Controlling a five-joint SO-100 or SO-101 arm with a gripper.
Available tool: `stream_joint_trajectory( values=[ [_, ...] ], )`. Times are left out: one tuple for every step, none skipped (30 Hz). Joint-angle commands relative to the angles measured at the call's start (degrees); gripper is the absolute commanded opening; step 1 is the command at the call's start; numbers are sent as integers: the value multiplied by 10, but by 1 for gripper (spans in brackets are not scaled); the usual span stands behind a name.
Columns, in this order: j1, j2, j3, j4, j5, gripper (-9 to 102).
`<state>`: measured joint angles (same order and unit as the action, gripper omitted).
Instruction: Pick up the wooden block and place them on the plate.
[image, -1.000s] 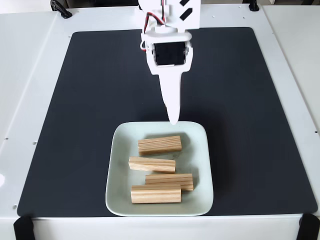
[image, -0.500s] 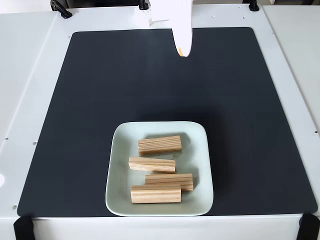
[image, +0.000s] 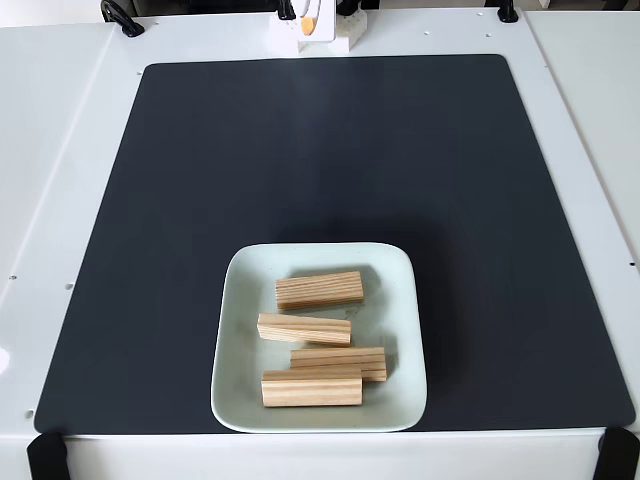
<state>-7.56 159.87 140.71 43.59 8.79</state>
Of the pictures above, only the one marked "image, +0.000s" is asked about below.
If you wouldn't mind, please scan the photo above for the plain wooden block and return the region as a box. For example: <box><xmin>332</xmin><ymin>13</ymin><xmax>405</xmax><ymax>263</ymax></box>
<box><xmin>260</xmin><ymin>367</ymin><xmax>364</xmax><ymax>410</ymax></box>
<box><xmin>274</xmin><ymin>270</ymin><xmax>365</xmax><ymax>313</ymax></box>

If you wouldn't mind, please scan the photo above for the grooved wooden block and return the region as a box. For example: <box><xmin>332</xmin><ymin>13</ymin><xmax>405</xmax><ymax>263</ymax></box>
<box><xmin>256</xmin><ymin>312</ymin><xmax>353</xmax><ymax>349</ymax></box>
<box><xmin>290</xmin><ymin>347</ymin><xmax>389</xmax><ymax>384</ymax></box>

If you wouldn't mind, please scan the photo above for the black rubber mat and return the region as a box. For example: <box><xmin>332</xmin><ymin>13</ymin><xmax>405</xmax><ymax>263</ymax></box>
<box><xmin>33</xmin><ymin>53</ymin><xmax>636</xmax><ymax>435</ymax></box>

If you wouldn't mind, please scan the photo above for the black corner bracket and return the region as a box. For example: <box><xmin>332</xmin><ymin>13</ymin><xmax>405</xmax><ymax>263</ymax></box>
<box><xmin>26</xmin><ymin>432</ymin><xmax>70</xmax><ymax>480</ymax></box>
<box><xmin>592</xmin><ymin>427</ymin><xmax>640</xmax><ymax>480</ymax></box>

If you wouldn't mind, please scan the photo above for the pale green square plate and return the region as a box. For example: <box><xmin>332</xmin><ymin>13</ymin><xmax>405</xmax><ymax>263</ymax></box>
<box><xmin>209</xmin><ymin>242</ymin><xmax>429</xmax><ymax>434</ymax></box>

